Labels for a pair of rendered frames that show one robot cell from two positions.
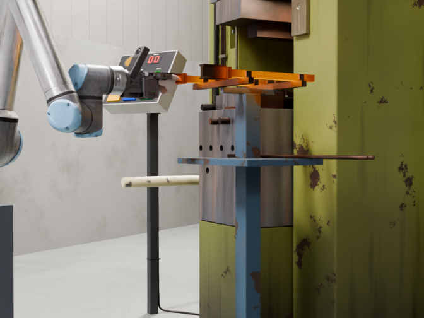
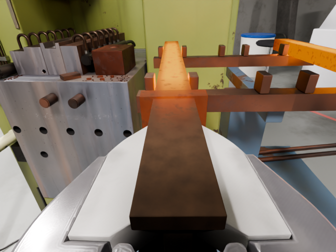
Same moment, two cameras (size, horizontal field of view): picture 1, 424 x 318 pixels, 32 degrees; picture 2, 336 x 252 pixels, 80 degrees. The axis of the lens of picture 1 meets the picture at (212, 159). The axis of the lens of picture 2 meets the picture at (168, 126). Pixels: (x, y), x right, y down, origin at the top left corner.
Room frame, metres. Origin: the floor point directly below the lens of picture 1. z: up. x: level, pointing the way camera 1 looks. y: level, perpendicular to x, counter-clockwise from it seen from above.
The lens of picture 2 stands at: (2.37, 0.21, 1.06)
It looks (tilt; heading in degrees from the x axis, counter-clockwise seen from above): 29 degrees down; 306
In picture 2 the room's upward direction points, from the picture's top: 2 degrees counter-clockwise
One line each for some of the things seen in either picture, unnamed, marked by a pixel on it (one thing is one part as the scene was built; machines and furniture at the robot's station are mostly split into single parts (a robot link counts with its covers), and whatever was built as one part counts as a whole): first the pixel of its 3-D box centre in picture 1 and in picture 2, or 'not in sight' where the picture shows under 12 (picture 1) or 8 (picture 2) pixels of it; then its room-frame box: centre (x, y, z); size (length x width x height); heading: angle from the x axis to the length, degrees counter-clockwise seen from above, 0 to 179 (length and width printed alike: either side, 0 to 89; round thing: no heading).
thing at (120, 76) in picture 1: (115, 80); not in sight; (2.31, 0.30, 0.98); 0.10 x 0.05 x 0.09; 35
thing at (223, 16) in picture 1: (271, 14); not in sight; (3.08, -0.25, 1.32); 0.42 x 0.20 x 0.10; 119
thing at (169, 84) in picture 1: (170, 84); (211, 192); (2.40, 0.13, 0.97); 0.09 x 0.03 x 0.06; 122
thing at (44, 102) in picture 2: (214, 121); (48, 100); (2.91, -0.01, 0.87); 0.04 x 0.03 x 0.03; 119
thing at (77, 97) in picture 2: (224, 120); (76, 101); (2.85, -0.05, 0.87); 0.04 x 0.03 x 0.03; 119
